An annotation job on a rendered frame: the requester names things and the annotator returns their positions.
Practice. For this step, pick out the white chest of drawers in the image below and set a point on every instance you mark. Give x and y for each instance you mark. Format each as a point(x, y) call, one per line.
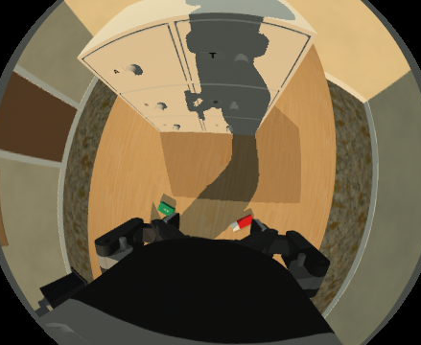
point(147, 13)

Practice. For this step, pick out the green nine-volt battery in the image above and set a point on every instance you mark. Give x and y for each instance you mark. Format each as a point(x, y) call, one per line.
point(165, 208)

